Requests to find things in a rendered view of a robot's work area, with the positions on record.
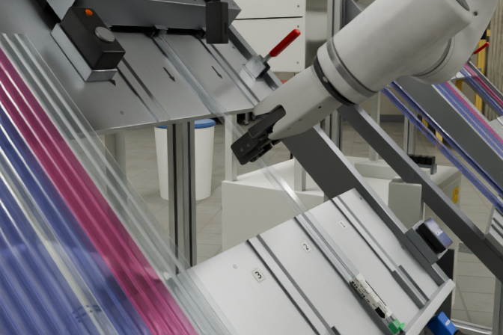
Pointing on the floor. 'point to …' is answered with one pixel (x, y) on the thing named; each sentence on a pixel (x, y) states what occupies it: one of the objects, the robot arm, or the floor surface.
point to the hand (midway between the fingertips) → (251, 146)
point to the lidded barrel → (206, 140)
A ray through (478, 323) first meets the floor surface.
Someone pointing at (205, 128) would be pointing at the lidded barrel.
